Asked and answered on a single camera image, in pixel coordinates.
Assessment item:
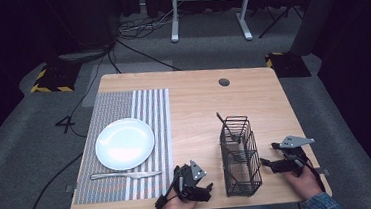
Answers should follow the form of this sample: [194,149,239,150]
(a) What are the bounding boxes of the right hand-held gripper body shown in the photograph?
[275,132,318,179]

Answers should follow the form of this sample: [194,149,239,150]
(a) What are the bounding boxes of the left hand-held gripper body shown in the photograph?
[172,158,210,204]

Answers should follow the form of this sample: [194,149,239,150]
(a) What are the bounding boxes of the black wire cutlery basket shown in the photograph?
[217,113,265,200]

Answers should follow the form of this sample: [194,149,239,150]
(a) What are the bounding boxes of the dark metal fork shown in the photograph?
[215,109,244,147]

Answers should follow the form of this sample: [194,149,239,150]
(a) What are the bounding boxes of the person's right hand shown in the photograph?
[283,164,324,204]

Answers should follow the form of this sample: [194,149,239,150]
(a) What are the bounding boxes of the person's right denim sleeve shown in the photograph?
[298,189,347,209]

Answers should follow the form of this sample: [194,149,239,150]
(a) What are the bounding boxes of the silver table knife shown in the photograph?
[89,167,164,184]

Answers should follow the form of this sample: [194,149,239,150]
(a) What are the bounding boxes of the white round plate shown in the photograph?
[92,115,158,174]

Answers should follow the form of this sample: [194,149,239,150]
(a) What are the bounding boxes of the grey striped placemat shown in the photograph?
[64,87,179,207]

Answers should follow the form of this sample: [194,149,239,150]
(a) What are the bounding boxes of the black tripod stand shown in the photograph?
[255,0,306,41]

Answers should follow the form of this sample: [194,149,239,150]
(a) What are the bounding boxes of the grey upright column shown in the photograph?
[286,0,353,58]

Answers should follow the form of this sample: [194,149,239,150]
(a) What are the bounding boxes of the right hand-held gripper cable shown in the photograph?
[287,152,328,196]

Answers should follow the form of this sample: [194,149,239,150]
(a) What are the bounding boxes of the hand-held gripper cable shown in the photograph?
[287,152,328,196]
[132,173,187,209]

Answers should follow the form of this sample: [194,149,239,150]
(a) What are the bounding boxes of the left hand-held gripper cable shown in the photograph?
[132,173,187,209]

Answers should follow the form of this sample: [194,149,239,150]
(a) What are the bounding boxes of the black yellow striped base plate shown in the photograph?
[28,60,84,96]
[264,49,313,81]

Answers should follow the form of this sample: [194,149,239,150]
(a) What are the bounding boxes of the white metal desk frame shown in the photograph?
[167,0,259,47]

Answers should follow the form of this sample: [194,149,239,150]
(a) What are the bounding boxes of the long black floor cable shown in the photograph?
[10,39,131,209]

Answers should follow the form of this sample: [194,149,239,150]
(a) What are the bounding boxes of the tangle of floor cables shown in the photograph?
[114,0,186,42]

